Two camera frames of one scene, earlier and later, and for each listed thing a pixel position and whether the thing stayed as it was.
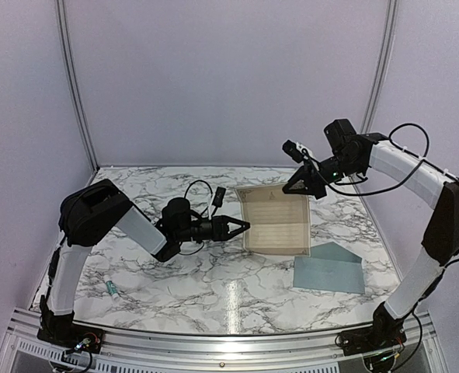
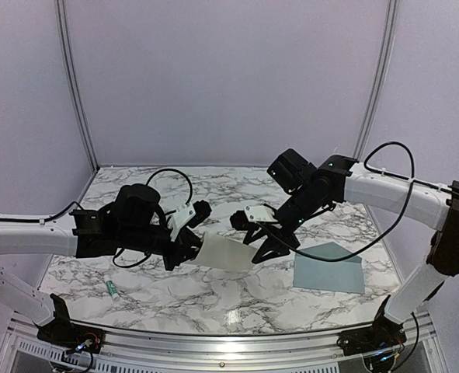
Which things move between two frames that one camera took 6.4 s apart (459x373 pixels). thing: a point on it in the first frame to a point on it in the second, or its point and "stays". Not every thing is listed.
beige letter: x=275 y=222 to x=224 y=252
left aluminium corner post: x=71 y=71 stays
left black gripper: x=220 y=225 to x=182 y=251
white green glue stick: x=112 y=288 stays
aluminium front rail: x=145 y=353 stays
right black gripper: x=312 y=184 to x=270 y=245
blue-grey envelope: x=329 y=268 stays
